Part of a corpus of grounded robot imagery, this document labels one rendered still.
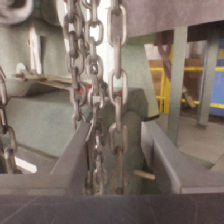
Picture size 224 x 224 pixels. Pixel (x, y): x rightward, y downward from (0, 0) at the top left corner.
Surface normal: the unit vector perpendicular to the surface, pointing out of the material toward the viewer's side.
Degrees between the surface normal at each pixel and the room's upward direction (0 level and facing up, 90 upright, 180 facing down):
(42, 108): 45
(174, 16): 90
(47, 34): 90
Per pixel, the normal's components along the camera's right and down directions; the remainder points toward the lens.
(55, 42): 0.66, 0.19
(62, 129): -0.36, -0.51
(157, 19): -0.75, 0.19
